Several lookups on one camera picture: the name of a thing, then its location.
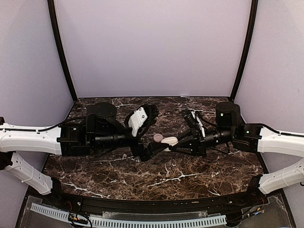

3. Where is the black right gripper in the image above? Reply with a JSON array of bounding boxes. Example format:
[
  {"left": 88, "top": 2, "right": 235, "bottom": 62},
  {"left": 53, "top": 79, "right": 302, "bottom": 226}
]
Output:
[{"left": 171, "top": 126, "right": 235, "bottom": 158}]

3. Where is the white slotted cable duct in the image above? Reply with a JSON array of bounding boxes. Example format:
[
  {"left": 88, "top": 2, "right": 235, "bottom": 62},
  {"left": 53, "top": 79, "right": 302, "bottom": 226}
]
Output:
[{"left": 30, "top": 203, "right": 227, "bottom": 228}]

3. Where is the black front aluminium rail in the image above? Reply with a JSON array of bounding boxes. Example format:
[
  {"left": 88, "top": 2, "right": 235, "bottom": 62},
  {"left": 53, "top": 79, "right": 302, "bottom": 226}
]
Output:
[{"left": 43, "top": 192, "right": 269, "bottom": 214}]

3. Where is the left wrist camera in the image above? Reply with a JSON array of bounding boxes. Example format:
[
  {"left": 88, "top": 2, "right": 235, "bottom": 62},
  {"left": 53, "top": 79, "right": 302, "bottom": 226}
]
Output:
[{"left": 124, "top": 104, "right": 159, "bottom": 138}]

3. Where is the black frame post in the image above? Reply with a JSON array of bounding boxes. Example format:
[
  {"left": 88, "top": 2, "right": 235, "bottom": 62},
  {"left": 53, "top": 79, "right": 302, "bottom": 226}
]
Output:
[
  {"left": 229, "top": 0, "right": 258, "bottom": 102},
  {"left": 47, "top": 0, "right": 78, "bottom": 103}
]

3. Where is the white charging case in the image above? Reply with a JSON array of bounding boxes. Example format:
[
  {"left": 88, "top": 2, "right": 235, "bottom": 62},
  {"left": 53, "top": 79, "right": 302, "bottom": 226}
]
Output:
[{"left": 161, "top": 136, "right": 178, "bottom": 146}]

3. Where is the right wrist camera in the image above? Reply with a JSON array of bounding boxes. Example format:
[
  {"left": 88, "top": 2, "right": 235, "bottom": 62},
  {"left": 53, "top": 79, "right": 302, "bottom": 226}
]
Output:
[{"left": 181, "top": 109, "right": 206, "bottom": 138}]

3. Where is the black left frame post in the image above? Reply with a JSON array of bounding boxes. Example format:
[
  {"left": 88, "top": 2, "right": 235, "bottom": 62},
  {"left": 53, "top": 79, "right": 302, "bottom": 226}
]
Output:
[{"left": 47, "top": 0, "right": 78, "bottom": 103}]

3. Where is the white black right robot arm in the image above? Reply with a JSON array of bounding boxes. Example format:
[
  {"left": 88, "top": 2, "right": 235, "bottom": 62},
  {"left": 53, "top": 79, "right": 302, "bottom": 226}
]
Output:
[{"left": 169, "top": 102, "right": 304, "bottom": 206}]

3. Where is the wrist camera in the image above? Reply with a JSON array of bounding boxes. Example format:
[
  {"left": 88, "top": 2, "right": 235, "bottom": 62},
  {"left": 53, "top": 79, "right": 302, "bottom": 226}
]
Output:
[
  {"left": 124, "top": 104, "right": 159, "bottom": 138},
  {"left": 181, "top": 109, "right": 206, "bottom": 138}
]

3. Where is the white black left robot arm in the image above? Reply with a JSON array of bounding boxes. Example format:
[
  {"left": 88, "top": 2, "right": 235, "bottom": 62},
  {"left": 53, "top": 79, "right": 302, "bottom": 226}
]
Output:
[{"left": 0, "top": 102, "right": 169, "bottom": 207}]

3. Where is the black right frame post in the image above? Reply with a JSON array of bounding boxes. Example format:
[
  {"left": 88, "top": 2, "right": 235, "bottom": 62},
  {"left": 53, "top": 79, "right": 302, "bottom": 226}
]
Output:
[{"left": 229, "top": 0, "right": 258, "bottom": 102}]

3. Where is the pink earbud charging case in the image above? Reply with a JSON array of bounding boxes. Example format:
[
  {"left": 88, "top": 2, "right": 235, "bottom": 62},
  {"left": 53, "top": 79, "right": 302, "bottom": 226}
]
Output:
[{"left": 153, "top": 133, "right": 164, "bottom": 143}]

